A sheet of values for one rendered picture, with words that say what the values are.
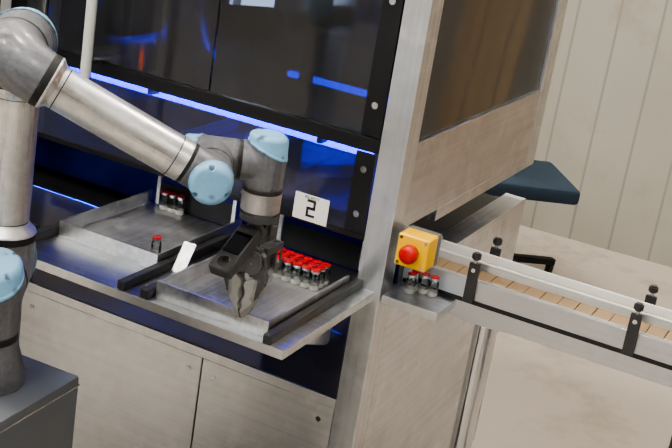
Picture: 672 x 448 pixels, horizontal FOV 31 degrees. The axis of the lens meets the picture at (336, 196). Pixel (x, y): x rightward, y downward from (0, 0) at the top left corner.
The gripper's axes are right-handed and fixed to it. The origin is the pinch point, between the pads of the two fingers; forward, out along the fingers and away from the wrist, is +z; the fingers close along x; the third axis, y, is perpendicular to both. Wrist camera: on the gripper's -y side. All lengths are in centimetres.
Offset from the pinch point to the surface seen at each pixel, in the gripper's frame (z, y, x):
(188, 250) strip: -0.7, 17.8, 23.7
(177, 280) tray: 2.1, 8.3, 19.6
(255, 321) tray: 1.3, 1.3, -3.0
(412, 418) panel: 50, 76, -13
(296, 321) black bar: 1.9, 8.6, -8.1
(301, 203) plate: -10.7, 38.8, 9.4
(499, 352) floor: 92, 227, 8
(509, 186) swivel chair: 44, 284, 34
